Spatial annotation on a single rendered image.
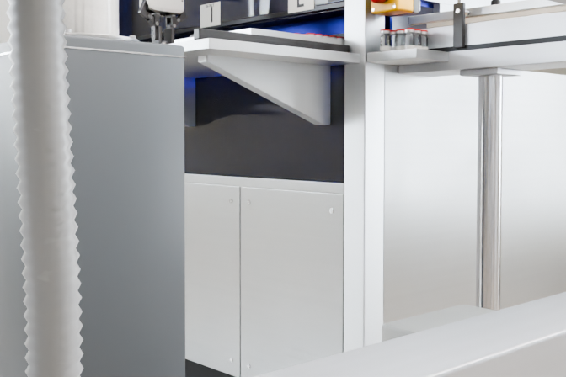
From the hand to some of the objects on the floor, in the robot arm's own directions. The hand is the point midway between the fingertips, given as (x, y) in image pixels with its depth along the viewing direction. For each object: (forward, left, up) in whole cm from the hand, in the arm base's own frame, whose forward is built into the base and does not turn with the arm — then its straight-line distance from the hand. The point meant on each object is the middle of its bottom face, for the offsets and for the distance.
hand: (162, 35), depth 185 cm
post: (+23, -43, -94) cm, 106 cm away
